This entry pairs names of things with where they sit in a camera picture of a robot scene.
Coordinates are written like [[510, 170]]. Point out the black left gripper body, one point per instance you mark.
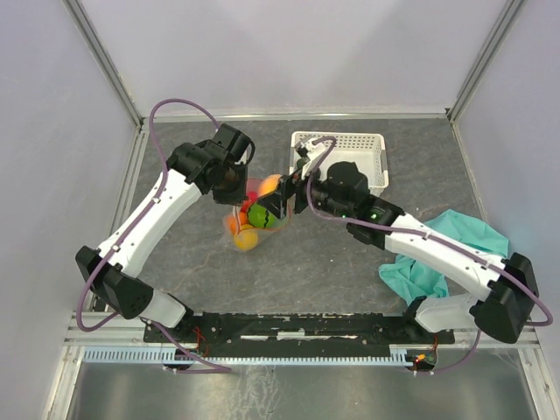
[[233, 188]]

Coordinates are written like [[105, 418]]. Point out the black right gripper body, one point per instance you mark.
[[322, 201]]

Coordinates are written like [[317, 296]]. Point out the toy peach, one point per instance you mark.
[[268, 185]]

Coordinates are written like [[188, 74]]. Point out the green toy watermelon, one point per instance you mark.
[[260, 217]]

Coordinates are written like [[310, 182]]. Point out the red toy apple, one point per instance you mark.
[[252, 197]]

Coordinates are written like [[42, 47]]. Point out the yellow toy lemon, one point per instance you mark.
[[246, 239]]

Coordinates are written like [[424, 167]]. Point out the toy orange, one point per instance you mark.
[[235, 222]]

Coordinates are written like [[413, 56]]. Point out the white perforated plastic basket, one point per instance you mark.
[[366, 150]]

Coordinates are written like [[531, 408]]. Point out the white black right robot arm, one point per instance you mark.
[[500, 292]]

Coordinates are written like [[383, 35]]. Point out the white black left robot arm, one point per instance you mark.
[[111, 270]]

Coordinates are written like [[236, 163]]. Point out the teal cloth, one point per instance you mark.
[[452, 246]]

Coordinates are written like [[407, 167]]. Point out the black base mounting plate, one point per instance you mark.
[[283, 336]]

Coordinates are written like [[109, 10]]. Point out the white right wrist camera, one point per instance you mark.
[[312, 151]]

